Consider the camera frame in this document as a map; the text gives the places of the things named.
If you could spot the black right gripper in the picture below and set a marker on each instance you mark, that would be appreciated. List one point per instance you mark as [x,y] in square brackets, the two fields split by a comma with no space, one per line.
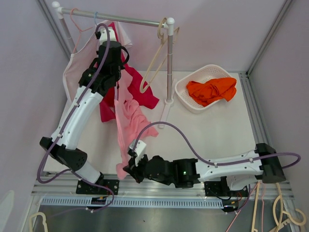
[134,170]

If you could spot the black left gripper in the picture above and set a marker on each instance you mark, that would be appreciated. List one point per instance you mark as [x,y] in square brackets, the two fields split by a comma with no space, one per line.
[120,65]

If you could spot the beige plastic hanger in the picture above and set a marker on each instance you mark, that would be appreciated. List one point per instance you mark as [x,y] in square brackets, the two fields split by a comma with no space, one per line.
[162,36]

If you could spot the pink t shirt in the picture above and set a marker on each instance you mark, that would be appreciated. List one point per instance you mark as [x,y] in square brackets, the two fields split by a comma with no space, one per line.
[130,120]

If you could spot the orange t shirt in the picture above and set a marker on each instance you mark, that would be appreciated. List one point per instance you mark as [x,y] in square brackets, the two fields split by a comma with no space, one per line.
[213,90]

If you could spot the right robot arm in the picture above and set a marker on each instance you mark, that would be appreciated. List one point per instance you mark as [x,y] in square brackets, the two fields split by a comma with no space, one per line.
[238,171]

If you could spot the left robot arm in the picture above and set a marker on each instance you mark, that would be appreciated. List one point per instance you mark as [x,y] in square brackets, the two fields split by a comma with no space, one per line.
[62,144]

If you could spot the magenta t shirt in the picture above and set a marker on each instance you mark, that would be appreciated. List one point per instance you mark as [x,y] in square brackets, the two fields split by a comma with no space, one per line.
[146,99]

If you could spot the pale pink tank top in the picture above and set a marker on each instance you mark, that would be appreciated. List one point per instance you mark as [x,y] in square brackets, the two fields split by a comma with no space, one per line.
[81,60]

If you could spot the white rack base foot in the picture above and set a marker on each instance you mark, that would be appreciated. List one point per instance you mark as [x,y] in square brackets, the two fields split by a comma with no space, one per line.
[165,113]

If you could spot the silver rack upright pole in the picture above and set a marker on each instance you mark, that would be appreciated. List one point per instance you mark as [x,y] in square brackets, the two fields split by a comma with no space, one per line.
[170,62]

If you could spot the white perforated plastic basket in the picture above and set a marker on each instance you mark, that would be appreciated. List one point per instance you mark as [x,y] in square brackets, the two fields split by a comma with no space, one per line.
[201,75]

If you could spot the beige hangers pile right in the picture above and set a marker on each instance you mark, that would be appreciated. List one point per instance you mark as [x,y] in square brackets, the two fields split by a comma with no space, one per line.
[281,217]

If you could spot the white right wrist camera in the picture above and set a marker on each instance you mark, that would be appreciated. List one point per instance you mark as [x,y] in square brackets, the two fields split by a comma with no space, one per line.
[137,150]

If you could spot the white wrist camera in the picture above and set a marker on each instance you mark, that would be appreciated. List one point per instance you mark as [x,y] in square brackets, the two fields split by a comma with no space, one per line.
[137,150]
[101,35]

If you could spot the white slotted cable duct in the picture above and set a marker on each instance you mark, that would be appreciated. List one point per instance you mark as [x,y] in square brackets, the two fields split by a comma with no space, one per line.
[133,202]

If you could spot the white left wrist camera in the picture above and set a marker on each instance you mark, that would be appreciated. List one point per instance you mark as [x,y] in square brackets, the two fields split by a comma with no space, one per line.
[101,35]

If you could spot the pink wire hanger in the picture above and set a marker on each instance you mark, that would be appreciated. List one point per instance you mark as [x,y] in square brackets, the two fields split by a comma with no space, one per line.
[80,30]

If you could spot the silver clothes rack rail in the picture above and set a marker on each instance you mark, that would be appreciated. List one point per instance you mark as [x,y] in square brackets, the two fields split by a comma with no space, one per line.
[110,17]

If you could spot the aluminium mounting rail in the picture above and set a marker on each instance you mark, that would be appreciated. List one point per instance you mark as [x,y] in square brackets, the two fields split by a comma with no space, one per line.
[66,185]

